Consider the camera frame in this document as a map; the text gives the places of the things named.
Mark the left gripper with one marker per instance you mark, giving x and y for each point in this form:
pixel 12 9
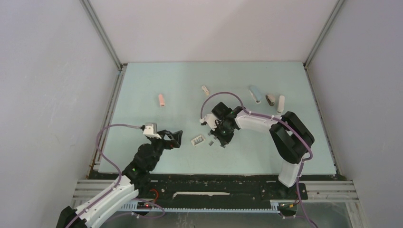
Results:
pixel 175 137

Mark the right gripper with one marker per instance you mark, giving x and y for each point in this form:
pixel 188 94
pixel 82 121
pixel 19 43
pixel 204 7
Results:
pixel 224 140

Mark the staple box tray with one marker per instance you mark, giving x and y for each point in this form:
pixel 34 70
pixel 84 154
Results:
pixel 197 140

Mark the blue stapler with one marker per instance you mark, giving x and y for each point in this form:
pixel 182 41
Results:
pixel 256 94

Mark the beige stapler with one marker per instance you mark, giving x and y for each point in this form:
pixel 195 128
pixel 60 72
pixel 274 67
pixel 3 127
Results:
pixel 270 98

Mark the white stapler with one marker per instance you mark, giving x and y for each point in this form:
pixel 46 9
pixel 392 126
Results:
pixel 281 104

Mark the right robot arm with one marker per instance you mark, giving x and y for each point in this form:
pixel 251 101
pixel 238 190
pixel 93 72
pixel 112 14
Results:
pixel 291 137

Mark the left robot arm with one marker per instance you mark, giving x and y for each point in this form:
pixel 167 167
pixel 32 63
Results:
pixel 130 183

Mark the pink stapler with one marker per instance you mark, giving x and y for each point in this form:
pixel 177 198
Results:
pixel 161 100

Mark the small cream stapler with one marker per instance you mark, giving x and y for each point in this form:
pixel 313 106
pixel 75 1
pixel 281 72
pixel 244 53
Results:
pixel 205 90

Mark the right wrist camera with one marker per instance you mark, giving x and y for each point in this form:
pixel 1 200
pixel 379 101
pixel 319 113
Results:
pixel 210 120

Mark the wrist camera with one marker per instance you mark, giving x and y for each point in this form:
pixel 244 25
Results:
pixel 210 120
pixel 150 131

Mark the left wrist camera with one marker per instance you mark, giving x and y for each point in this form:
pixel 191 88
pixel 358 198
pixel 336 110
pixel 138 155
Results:
pixel 150 131

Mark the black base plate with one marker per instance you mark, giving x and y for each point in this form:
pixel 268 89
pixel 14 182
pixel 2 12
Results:
pixel 220 191

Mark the blue cable duct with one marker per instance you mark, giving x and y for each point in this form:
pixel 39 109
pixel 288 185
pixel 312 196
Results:
pixel 136 206

